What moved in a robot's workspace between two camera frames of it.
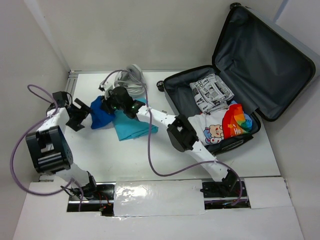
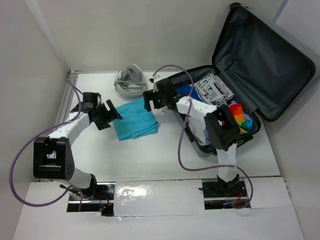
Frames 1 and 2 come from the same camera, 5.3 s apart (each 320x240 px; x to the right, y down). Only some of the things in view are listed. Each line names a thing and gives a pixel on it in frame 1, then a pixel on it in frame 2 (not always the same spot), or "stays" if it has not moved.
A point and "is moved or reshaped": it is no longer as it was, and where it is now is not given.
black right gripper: (106, 105) → (149, 95)
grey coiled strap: (132, 78) stays
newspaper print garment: (212, 94) stays
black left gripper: (76, 125) → (110, 115)
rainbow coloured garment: (235, 121) stays
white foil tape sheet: (161, 197) stays
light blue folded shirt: (128, 128) stays
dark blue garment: (99, 118) is moved or reshaped
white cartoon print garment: (209, 127) stays
